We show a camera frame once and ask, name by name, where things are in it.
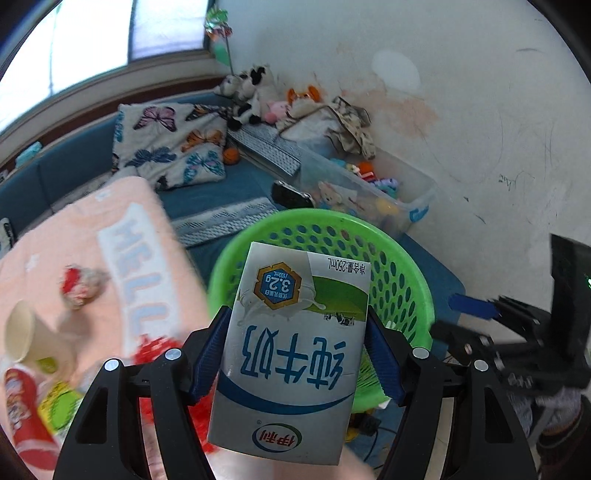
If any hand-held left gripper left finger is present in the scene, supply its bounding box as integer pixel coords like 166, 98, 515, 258
53, 305, 232, 480

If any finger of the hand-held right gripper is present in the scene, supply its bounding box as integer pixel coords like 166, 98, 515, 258
449, 292, 552, 342
429, 318, 513, 384

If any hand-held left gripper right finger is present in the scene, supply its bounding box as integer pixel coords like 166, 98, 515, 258
365, 314, 541, 480

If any white milk carton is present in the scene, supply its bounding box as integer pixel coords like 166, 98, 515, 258
206, 241, 371, 466

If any green plastic basket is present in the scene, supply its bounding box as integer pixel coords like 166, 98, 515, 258
207, 208, 435, 414

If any beige paper cup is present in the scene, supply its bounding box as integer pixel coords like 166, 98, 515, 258
4, 300, 79, 376

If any red crinkly wrapper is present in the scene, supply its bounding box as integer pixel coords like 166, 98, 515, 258
131, 335, 218, 455

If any clear plastic storage box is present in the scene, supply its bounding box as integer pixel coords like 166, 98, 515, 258
295, 148, 438, 241

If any grey patterned mat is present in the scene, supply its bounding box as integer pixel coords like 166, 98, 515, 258
173, 198, 280, 247

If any crumpled red white wrapper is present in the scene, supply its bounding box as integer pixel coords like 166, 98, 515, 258
58, 265, 110, 309

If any pile of colourful toys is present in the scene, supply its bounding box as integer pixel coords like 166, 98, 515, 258
330, 157, 402, 217

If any green yellow packet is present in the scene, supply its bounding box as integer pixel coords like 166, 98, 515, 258
37, 381, 86, 435

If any teddy bear toy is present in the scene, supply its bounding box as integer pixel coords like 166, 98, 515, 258
316, 181, 352, 212

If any black pouch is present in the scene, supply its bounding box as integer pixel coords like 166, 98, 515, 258
271, 181, 315, 210

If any red snack packet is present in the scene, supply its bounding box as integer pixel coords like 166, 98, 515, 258
4, 367, 61, 472

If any grey patterned cushion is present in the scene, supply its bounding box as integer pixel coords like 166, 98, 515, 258
228, 124, 303, 176

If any large butterfly print pillow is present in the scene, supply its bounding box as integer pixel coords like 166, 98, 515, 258
111, 102, 229, 191

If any camouflage cloth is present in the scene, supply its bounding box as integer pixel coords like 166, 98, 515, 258
325, 96, 377, 160

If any blue sofa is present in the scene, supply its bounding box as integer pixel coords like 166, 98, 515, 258
0, 90, 467, 296

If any white black device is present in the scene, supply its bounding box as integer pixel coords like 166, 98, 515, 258
0, 218, 17, 252

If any white cloth bag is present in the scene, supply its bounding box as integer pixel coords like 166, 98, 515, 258
281, 107, 342, 155

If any pink plush toy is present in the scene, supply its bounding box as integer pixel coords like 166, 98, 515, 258
265, 100, 290, 124

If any black white cow plush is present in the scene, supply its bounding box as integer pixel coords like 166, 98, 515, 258
228, 65, 274, 130

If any grey plush toy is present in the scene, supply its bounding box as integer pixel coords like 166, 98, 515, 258
213, 74, 245, 97

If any orange fox plush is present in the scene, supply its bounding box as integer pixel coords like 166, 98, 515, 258
286, 85, 322, 118

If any teal tissue pack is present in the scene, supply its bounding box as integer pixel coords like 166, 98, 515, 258
16, 142, 42, 167

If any colourful pinwheel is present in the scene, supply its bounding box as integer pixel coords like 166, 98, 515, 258
203, 4, 237, 77

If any window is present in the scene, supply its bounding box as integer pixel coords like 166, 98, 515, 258
0, 0, 205, 121

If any black cable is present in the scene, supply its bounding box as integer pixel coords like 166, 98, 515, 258
346, 410, 402, 462

